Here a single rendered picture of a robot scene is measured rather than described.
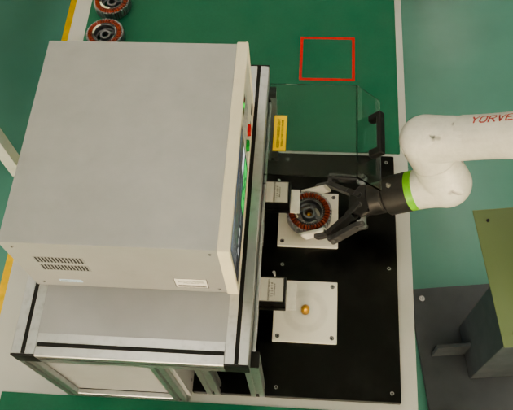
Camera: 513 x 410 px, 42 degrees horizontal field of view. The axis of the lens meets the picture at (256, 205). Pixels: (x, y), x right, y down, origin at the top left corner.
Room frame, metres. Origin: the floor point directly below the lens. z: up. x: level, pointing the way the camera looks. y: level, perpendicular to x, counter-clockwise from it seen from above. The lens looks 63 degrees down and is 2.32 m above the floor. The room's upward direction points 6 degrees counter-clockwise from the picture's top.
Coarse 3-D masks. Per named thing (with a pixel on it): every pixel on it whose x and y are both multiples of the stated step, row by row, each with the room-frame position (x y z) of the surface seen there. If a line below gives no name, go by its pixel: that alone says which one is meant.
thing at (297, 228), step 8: (312, 192) 0.79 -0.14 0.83; (304, 200) 0.77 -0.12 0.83; (312, 200) 0.76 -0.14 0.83; (320, 200) 0.76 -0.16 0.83; (304, 208) 0.75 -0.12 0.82; (312, 208) 0.74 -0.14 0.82; (320, 208) 0.74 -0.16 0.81; (328, 208) 0.73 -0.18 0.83; (288, 216) 0.73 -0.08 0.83; (296, 216) 0.72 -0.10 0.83; (304, 216) 0.73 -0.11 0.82; (312, 216) 0.72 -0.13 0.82; (320, 216) 0.72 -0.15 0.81; (328, 216) 0.71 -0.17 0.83; (288, 224) 0.72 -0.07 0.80; (296, 224) 0.70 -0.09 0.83; (304, 224) 0.70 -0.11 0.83; (312, 224) 0.70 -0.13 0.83; (320, 224) 0.69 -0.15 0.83; (328, 224) 0.70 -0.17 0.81; (296, 232) 0.69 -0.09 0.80
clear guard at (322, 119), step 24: (288, 96) 0.91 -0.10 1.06; (312, 96) 0.91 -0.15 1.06; (336, 96) 0.90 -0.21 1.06; (360, 96) 0.90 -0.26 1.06; (288, 120) 0.85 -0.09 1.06; (312, 120) 0.84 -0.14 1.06; (336, 120) 0.83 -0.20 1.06; (360, 120) 0.83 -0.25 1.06; (288, 144) 0.78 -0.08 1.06; (312, 144) 0.78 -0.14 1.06; (336, 144) 0.77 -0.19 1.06; (360, 144) 0.77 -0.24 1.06; (264, 168) 0.73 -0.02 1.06; (288, 168) 0.72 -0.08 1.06; (312, 168) 0.72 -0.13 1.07; (336, 168) 0.71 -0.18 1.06; (360, 168) 0.71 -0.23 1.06
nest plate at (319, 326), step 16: (304, 288) 0.55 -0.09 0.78; (320, 288) 0.55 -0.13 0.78; (336, 288) 0.54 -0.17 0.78; (320, 304) 0.51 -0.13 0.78; (336, 304) 0.50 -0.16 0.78; (288, 320) 0.48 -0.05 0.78; (304, 320) 0.47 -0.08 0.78; (320, 320) 0.47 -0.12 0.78; (336, 320) 0.47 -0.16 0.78; (272, 336) 0.44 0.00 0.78; (288, 336) 0.44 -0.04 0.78; (304, 336) 0.44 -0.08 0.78; (320, 336) 0.43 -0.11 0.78; (336, 336) 0.43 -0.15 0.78
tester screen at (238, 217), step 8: (240, 144) 0.66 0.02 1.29; (240, 152) 0.65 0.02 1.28; (240, 160) 0.64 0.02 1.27; (240, 168) 0.62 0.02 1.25; (240, 176) 0.62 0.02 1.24; (240, 200) 0.58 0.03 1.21; (240, 208) 0.57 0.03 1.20; (240, 216) 0.56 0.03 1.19; (240, 224) 0.55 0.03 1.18; (240, 232) 0.54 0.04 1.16; (232, 240) 0.47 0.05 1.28; (232, 248) 0.46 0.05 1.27; (240, 248) 0.52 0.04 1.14; (232, 256) 0.45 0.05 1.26
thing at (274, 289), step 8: (264, 280) 0.53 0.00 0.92; (272, 280) 0.53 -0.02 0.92; (280, 280) 0.53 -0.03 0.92; (264, 288) 0.51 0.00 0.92; (272, 288) 0.51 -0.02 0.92; (280, 288) 0.51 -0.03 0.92; (288, 288) 0.52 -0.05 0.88; (264, 296) 0.49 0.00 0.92; (272, 296) 0.49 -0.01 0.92; (280, 296) 0.49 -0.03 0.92; (288, 296) 0.50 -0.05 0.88; (264, 304) 0.48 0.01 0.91; (272, 304) 0.48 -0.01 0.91; (280, 304) 0.47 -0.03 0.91; (288, 304) 0.48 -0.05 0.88
